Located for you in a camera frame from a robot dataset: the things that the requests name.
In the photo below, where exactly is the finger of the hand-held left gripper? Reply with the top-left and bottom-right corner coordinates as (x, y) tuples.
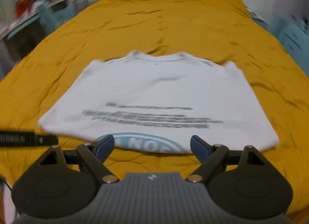
(35, 134), (59, 145)

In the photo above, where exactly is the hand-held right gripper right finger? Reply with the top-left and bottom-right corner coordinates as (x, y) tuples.
(185, 135), (284, 184)

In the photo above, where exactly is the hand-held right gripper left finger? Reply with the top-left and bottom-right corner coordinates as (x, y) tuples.
(14, 134), (120, 184)

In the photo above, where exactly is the white printed sweatshirt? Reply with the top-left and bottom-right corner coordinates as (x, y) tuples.
(37, 50), (280, 155)

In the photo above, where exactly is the white and blue desk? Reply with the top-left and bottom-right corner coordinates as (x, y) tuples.
(0, 12), (50, 66)

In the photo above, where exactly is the light blue chair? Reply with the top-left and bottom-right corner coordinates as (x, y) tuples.
(36, 0), (62, 32)

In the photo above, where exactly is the mustard yellow quilt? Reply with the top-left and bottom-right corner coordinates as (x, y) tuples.
(0, 0), (309, 222)

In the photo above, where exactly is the red bag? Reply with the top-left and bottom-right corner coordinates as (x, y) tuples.
(15, 0), (35, 17)

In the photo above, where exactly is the clutter on nightstand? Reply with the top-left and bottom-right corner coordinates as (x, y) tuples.
(246, 6), (269, 24)

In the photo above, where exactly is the light blue nightstand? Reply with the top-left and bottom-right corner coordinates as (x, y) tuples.
(272, 15), (309, 53)

